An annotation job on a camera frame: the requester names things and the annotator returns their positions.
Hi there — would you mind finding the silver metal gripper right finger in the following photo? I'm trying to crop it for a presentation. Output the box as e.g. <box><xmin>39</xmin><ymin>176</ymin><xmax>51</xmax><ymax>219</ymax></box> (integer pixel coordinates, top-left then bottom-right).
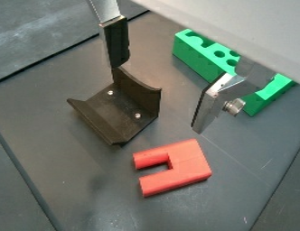
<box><xmin>191</xmin><ymin>57</ymin><xmax>275</xmax><ymax>134</ymax></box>

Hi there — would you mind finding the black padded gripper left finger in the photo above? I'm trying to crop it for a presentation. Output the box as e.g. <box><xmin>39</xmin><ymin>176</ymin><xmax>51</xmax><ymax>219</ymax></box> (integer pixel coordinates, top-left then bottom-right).
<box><xmin>86</xmin><ymin>0</ymin><xmax>130</xmax><ymax>69</ymax></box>

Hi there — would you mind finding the red square-circle pronged object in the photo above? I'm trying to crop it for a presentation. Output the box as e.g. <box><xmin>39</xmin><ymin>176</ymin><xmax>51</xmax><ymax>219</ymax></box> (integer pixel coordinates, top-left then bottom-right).
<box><xmin>132</xmin><ymin>139</ymin><xmax>211</xmax><ymax>197</ymax></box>

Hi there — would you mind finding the green fixture block with holes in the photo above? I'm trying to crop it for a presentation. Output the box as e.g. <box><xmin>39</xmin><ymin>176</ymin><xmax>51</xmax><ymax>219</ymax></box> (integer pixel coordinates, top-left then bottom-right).
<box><xmin>173</xmin><ymin>29</ymin><xmax>294</xmax><ymax>116</ymax></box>

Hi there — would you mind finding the black L-shaped regrasp stand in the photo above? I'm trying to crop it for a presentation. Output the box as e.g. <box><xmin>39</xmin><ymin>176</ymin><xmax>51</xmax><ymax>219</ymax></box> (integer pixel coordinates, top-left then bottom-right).
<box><xmin>67</xmin><ymin>67</ymin><xmax>162</xmax><ymax>145</ymax></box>

